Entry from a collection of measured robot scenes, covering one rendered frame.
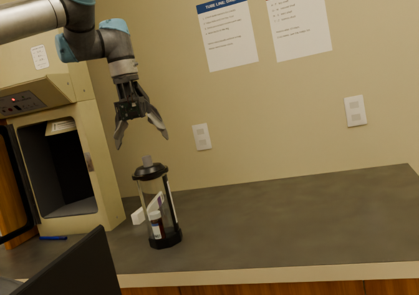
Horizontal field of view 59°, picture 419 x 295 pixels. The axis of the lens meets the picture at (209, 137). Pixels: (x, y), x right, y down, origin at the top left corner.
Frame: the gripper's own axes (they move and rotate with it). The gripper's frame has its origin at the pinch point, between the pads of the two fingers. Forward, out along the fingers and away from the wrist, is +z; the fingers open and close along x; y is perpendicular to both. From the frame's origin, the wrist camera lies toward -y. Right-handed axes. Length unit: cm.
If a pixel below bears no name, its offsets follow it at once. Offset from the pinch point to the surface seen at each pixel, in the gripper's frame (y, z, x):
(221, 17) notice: -49, -38, 31
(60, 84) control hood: -13.3, -23.1, -25.2
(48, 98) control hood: -15.4, -19.5, -31.2
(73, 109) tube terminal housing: -19.5, -14.5, -25.7
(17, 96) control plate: -15.0, -22.3, -41.1
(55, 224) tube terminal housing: -25, 26, -46
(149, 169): 3.7, 6.8, 1.0
